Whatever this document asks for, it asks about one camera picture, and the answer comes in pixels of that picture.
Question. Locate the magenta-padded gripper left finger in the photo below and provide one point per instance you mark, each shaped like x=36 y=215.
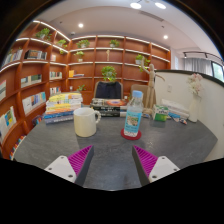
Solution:
x=61 y=166

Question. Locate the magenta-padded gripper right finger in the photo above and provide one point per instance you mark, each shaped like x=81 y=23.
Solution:
x=163 y=166

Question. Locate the clear blue-capped water bottle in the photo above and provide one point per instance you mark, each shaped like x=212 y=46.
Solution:
x=133 y=120

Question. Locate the cream ceramic mug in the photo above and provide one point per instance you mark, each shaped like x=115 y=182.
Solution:
x=85 y=123

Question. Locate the small green white box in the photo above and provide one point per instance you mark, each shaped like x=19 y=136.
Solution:
x=160 y=113

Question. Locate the stack of colourful books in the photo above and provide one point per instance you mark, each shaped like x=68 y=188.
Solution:
x=63 y=106

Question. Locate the stack of white packs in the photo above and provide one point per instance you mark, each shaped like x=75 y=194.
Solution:
x=178 y=108

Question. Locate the white vase with flowers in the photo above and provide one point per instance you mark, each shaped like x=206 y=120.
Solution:
x=195 y=106

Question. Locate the tan chair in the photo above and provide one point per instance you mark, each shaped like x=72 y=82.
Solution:
x=140 y=89

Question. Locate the wooden artist mannequin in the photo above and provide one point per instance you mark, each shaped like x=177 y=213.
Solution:
x=151 y=86

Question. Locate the chair with dark jacket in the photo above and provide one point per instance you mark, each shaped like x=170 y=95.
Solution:
x=108 y=90

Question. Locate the wooden bookshelf unit with plants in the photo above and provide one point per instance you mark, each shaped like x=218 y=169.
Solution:
x=40 y=73

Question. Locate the grey curtain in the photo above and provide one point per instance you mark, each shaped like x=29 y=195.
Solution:
x=198 y=66

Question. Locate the window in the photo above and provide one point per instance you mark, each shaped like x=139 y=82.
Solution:
x=218 y=71

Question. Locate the recessed ceiling spotlight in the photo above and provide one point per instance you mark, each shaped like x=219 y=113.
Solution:
x=80 y=25
x=165 y=37

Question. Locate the ceiling air vent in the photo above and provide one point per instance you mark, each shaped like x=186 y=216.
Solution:
x=150 y=16

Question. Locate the branched ceiling lamp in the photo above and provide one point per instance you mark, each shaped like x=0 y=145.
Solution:
x=146 y=4

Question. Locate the black track light rail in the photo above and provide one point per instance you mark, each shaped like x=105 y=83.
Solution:
x=201 y=55

